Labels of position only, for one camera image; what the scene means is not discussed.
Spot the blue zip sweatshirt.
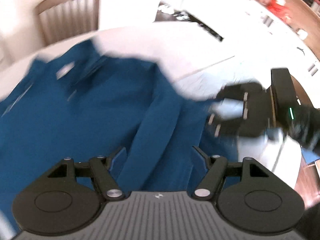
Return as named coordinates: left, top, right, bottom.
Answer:
left=1, top=40, right=238, bottom=231

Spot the black sleeved right forearm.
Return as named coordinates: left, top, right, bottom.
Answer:
left=287, top=105, right=320, bottom=154

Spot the white shoe cabinet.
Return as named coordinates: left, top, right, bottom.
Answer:
left=162, top=0, right=319, bottom=79

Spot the far wooden chair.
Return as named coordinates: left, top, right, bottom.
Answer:
left=34, top=0, right=100, bottom=46

